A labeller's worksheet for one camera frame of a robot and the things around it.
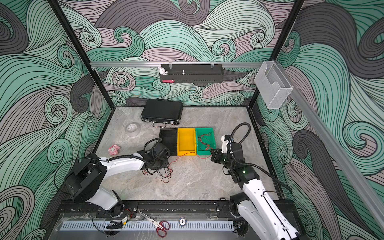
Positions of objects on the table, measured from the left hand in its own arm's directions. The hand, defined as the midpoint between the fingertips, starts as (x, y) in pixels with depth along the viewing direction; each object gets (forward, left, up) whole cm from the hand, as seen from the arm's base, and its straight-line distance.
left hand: (168, 162), depth 89 cm
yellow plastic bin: (+13, -11, +2) cm, 17 cm away
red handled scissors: (-32, 0, 0) cm, 32 cm away
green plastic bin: (+16, -24, -1) cm, 29 cm away
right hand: (+1, -24, +15) cm, 29 cm away
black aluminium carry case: (+40, +9, +2) cm, 41 cm away
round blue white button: (-29, -10, 0) cm, 31 cm away
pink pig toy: (+7, +35, +2) cm, 36 cm away
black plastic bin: (+18, +1, -1) cm, 18 cm away
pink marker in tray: (+39, +1, +32) cm, 50 cm away
